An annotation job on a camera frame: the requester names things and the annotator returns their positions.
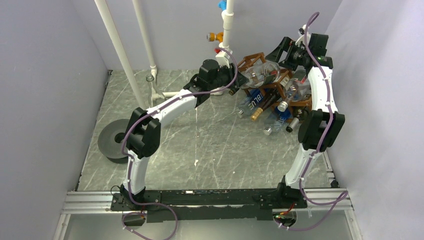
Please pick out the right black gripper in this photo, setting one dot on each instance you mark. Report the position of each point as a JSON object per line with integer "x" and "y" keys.
{"x": 287, "y": 45}

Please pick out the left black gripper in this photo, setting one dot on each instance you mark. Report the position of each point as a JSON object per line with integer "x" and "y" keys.
{"x": 241, "y": 80}

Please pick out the clear bottle red green label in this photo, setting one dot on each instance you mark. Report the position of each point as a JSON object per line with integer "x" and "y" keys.
{"x": 262, "y": 74}

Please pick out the clear bottle dark label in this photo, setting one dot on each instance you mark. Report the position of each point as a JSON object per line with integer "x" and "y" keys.
{"x": 295, "y": 90}

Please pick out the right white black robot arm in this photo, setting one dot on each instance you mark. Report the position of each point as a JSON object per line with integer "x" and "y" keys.
{"x": 324, "y": 121}

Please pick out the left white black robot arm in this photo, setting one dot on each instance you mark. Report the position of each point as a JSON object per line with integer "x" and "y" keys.
{"x": 143, "y": 133}

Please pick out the brown wooden wine rack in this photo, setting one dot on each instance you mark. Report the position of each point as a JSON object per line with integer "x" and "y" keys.
{"x": 276, "y": 86}

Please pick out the blue labelled clear bottle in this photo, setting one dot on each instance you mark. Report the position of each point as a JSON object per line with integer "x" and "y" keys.
{"x": 250, "y": 103}

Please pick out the dark bottle gold cap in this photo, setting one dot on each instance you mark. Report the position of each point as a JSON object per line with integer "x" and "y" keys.
{"x": 269, "y": 99}

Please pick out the lower blue clear bottle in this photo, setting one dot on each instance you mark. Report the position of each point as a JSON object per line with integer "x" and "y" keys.
{"x": 275, "y": 121}

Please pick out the dark bottle silver cap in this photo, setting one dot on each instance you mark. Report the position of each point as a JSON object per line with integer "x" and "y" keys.
{"x": 299, "y": 114}

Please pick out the standing clear empty bottle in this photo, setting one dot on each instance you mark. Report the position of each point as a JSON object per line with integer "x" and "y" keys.
{"x": 154, "y": 93}

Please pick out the orange valve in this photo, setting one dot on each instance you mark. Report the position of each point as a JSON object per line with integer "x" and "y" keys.
{"x": 212, "y": 37}

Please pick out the blue valve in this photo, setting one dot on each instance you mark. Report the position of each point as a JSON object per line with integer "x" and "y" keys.
{"x": 222, "y": 5}

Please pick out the slanted white pvc pipe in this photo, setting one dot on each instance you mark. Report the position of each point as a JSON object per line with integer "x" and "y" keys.
{"x": 112, "y": 31}

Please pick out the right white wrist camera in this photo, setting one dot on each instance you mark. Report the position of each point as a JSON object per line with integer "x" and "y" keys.
{"x": 303, "y": 33}

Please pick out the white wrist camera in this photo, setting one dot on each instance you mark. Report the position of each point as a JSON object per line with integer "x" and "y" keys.
{"x": 224, "y": 58}
{"x": 303, "y": 33}

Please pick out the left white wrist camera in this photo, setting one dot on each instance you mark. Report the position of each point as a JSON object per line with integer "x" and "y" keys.
{"x": 224, "y": 58}

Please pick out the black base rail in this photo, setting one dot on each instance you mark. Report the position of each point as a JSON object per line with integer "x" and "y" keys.
{"x": 211, "y": 204}

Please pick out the aluminium frame rail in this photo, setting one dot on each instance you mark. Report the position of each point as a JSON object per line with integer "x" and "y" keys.
{"x": 99, "y": 202}

